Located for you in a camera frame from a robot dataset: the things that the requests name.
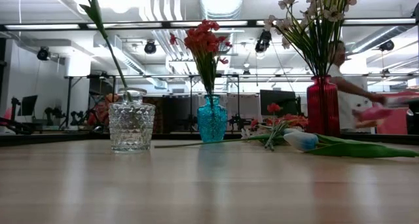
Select clear cut-glass vase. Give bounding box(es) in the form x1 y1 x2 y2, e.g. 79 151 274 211
107 88 156 153

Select blue glass vase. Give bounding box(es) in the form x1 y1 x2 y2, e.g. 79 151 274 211
196 94 228 143

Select red ribbed glass vase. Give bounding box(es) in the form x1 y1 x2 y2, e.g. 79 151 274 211
306 75 341 138

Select black computer monitor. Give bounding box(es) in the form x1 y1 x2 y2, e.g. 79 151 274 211
259 89 297 117

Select colourful patterned quilt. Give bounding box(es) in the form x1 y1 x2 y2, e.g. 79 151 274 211
87 93 164 134

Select person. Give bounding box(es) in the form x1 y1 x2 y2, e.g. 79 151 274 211
85 99 111 129
327 40 393 134

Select black overhead crossbar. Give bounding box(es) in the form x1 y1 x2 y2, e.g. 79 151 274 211
0 18 419 31

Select pink cloth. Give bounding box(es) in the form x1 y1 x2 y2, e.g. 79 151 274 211
352 105 393 122

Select small black monitor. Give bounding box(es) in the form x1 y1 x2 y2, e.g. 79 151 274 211
17 94 39 117

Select red partition panel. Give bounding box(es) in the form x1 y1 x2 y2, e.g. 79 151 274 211
372 92 419 136

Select black office chair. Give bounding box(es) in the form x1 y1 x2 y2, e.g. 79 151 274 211
401 98 419 136

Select wide silver ventilation duct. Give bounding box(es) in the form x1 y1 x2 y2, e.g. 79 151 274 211
198 0 246 21

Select white rectangular ceiling duct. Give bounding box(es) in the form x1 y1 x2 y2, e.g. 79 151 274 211
93 31 168 90

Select black aluminium table frame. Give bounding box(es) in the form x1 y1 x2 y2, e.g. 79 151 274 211
0 131 419 148

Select slim silver ventilation duct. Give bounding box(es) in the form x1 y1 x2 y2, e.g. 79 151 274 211
352 25 412 54

